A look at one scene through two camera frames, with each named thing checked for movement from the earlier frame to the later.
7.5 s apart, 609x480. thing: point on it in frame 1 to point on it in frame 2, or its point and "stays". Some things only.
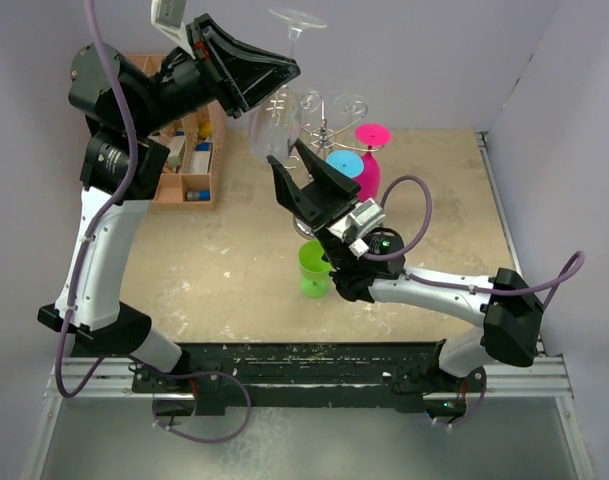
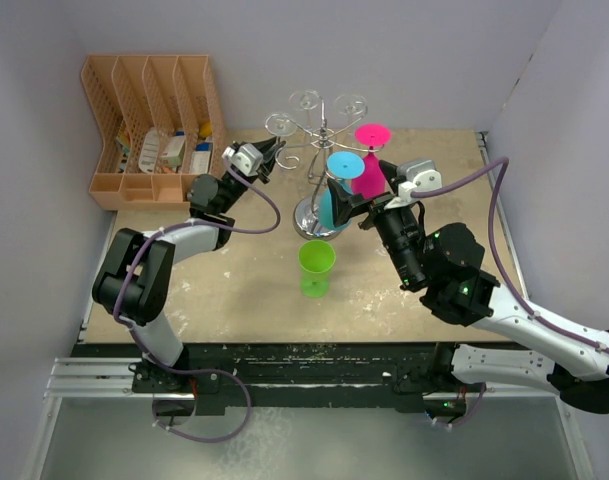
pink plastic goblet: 371,135 stays
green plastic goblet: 313,270 stays
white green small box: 176,150 stays
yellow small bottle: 206,131 stays
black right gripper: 328,194 to 346,206
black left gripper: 234,73 to 268,152
